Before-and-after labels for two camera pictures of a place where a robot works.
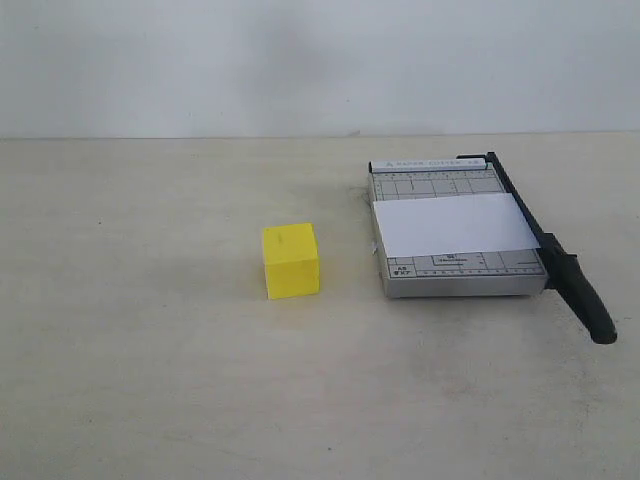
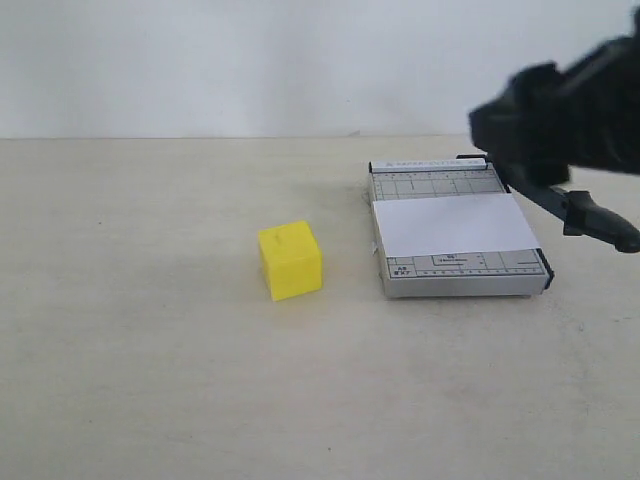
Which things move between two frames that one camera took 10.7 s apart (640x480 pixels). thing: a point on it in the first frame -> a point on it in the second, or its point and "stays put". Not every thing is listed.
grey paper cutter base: x=468 y=274 stays put
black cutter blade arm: x=562 y=270 -> x=581 y=216
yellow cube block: x=292 y=264 stays put
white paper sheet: x=453 y=224 stays put
